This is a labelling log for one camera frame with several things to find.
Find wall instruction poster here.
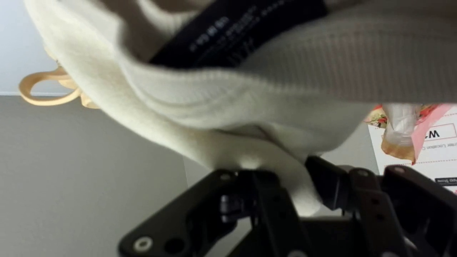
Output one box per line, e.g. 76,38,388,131
366,104,457,187

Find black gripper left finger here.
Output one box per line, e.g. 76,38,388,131
118,169,305,257

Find beige sweatshirt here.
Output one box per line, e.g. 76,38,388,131
22,0,457,215

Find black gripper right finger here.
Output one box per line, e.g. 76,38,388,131
305,155,457,257

